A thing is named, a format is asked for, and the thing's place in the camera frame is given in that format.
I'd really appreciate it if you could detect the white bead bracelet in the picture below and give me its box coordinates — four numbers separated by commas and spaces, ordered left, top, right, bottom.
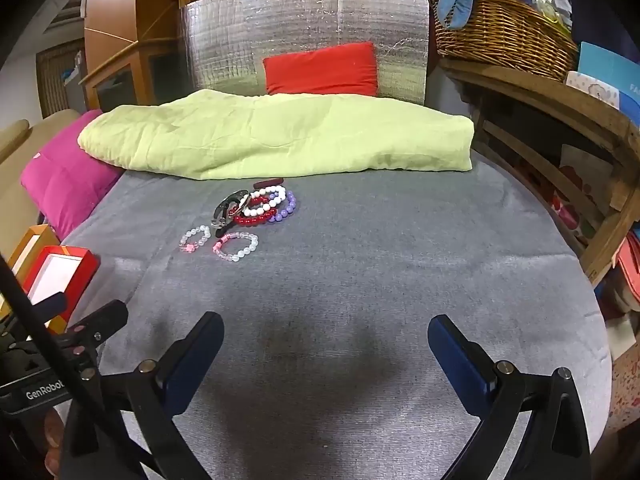
241, 184, 288, 218

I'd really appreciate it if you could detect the wicker basket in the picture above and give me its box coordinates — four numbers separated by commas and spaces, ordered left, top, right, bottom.
434, 0, 579, 81

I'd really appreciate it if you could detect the magenta pillow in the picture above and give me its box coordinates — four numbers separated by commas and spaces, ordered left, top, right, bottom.
21, 110, 124, 240

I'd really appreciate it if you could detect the black cord bracelet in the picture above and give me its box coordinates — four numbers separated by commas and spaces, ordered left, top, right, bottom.
210, 211, 237, 239

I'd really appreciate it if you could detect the red bead bracelet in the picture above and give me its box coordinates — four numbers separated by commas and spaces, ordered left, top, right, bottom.
232, 195, 278, 229

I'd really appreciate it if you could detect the light green folded blanket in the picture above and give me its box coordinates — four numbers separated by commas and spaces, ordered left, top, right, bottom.
78, 90, 474, 180

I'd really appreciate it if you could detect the small pink clear bead bracelet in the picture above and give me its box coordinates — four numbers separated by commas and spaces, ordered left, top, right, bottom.
179, 224, 213, 255

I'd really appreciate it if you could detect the wooden shelf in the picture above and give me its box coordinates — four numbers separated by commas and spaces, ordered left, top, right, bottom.
439, 58, 639, 285

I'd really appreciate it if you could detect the red jewelry box tray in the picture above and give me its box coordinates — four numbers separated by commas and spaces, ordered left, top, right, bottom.
24, 246, 100, 335

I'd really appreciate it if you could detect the red cushion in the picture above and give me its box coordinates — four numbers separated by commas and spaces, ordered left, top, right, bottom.
262, 42, 378, 96

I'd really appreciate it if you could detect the silver glitter bangle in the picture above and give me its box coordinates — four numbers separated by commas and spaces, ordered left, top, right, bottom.
212, 190, 250, 226

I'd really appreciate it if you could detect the silver insulation foil panel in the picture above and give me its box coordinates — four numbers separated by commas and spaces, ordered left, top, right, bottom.
181, 0, 430, 104

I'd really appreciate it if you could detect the blue cardboard box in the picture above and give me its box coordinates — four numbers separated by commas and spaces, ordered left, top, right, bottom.
578, 41, 639, 126

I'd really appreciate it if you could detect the black cable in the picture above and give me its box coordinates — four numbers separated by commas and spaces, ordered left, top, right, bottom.
0, 253, 137, 480

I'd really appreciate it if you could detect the beige leather sofa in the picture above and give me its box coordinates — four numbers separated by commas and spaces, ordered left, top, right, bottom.
0, 110, 80, 259

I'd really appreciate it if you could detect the dark maroon bangle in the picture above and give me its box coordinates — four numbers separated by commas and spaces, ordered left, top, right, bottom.
253, 178, 284, 191

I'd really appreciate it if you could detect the wooden cabinet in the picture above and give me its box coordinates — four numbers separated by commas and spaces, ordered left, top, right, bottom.
81, 0, 193, 110

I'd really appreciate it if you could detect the orange box lid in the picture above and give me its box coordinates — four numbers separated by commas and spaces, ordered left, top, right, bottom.
0, 224, 61, 321

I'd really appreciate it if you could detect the purple bead bracelet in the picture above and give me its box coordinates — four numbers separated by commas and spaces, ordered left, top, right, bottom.
267, 188, 298, 224

